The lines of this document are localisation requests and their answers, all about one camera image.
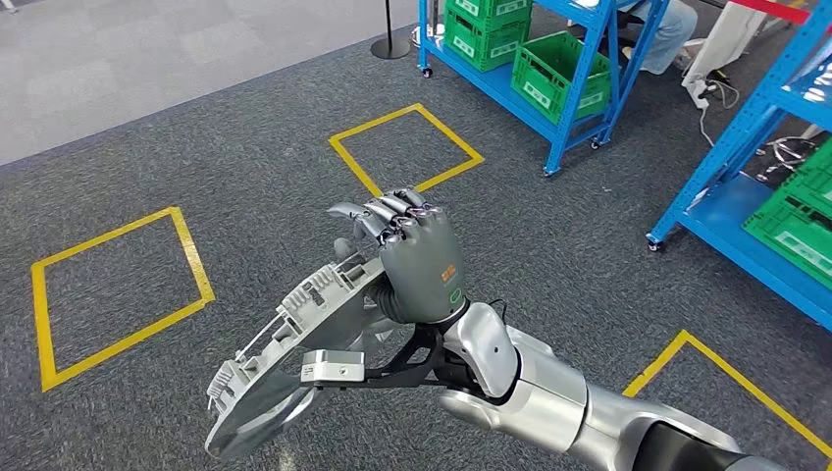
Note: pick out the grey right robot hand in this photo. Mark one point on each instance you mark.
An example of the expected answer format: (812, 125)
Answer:
(422, 273)

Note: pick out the silver wheel hubcap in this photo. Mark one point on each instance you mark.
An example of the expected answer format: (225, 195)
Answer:
(260, 416)

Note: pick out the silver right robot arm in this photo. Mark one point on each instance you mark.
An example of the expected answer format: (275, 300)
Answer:
(546, 403)

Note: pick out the blue metal shelf rack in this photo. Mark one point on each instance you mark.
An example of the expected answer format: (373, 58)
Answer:
(728, 221)
(481, 84)

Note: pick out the white power strip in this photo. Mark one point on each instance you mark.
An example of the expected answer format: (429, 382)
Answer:
(701, 94)

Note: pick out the person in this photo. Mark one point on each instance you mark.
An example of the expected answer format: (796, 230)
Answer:
(663, 26)

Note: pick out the chrome swivel chair base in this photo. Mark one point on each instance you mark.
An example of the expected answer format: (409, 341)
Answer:
(783, 156)

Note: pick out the white desk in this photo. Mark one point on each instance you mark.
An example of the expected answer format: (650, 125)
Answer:
(728, 39)

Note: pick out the black camera bracket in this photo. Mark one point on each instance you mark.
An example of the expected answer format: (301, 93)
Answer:
(403, 374)

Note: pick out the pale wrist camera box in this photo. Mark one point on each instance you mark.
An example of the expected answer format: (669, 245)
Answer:
(331, 366)

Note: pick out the black stanchion post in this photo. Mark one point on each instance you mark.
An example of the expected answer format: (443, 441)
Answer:
(390, 49)

